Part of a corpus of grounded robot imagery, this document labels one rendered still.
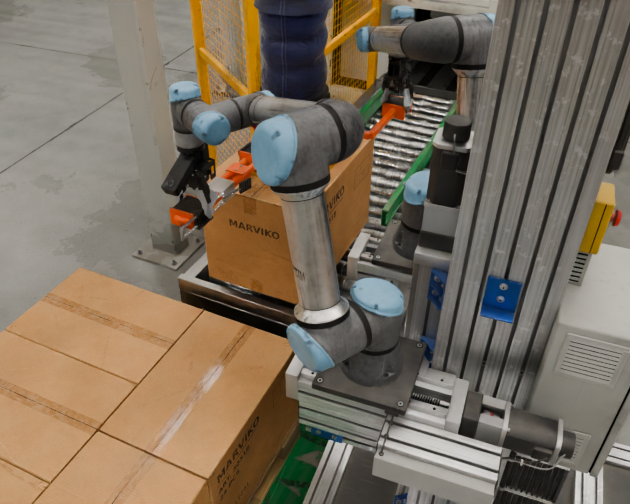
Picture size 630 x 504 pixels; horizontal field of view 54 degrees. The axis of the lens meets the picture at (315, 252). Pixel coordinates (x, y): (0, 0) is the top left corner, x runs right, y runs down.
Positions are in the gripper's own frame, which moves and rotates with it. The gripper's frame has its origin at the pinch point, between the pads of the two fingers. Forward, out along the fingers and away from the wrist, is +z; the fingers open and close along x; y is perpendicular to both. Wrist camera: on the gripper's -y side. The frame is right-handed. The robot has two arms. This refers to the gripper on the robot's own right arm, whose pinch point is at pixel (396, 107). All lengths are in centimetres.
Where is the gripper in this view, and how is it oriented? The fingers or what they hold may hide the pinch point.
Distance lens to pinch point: 231.6
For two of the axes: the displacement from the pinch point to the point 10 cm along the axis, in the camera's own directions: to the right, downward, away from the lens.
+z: 0.0, 7.9, 6.1
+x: 9.0, 2.7, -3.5
